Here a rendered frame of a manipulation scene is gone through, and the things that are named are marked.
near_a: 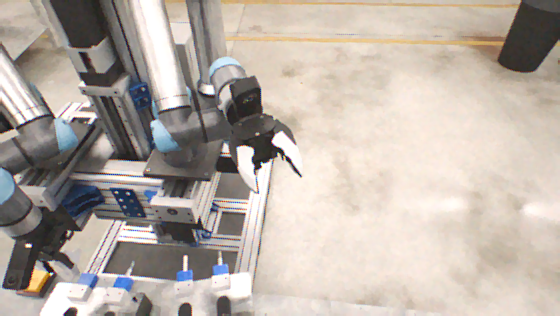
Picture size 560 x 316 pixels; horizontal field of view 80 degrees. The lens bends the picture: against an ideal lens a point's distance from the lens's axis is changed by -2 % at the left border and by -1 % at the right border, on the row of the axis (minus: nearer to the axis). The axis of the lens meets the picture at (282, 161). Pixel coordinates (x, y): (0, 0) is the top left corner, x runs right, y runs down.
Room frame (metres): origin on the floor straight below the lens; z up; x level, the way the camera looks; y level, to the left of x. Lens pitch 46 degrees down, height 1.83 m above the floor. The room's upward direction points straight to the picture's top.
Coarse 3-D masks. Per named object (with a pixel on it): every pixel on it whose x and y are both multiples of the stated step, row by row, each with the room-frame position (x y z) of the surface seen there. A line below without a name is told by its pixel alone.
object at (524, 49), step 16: (528, 0) 3.27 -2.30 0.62; (544, 0) 3.27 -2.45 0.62; (528, 16) 3.12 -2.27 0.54; (544, 16) 3.02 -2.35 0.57; (512, 32) 3.21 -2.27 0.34; (528, 32) 3.07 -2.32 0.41; (544, 32) 3.00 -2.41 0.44; (512, 48) 3.13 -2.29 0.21; (528, 48) 3.03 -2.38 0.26; (544, 48) 3.00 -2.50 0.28; (512, 64) 3.08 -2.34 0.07; (528, 64) 3.02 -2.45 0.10
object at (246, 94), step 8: (240, 80) 0.45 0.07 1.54; (248, 80) 0.45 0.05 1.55; (256, 80) 0.45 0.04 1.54; (232, 88) 0.44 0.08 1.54; (240, 88) 0.44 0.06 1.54; (248, 88) 0.44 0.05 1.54; (256, 88) 0.44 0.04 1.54; (232, 96) 0.45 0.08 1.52; (240, 96) 0.43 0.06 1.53; (248, 96) 0.43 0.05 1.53; (256, 96) 0.44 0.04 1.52; (240, 104) 0.44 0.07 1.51; (248, 104) 0.45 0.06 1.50; (256, 104) 0.47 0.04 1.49; (240, 112) 0.46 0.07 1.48; (248, 112) 0.47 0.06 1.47
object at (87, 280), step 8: (96, 264) 0.47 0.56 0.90; (80, 280) 0.42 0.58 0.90; (88, 280) 0.42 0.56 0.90; (96, 280) 0.43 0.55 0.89; (72, 288) 0.39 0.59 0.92; (80, 288) 0.39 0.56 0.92; (88, 288) 0.39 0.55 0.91; (72, 296) 0.37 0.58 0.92; (80, 296) 0.37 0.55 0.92; (88, 296) 0.38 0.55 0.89
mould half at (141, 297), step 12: (60, 288) 0.40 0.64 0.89; (96, 288) 0.40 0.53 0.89; (48, 300) 0.37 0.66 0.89; (60, 300) 0.37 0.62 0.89; (72, 300) 0.37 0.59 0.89; (96, 300) 0.37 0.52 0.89; (132, 300) 0.37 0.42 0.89; (144, 300) 0.38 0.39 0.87; (48, 312) 0.34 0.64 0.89; (60, 312) 0.34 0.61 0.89; (84, 312) 0.34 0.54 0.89; (96, 312) 0.34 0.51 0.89; (120, 312) 0.34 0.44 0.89; (132, 312) 0.34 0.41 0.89; (144, 312) 0.36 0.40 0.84
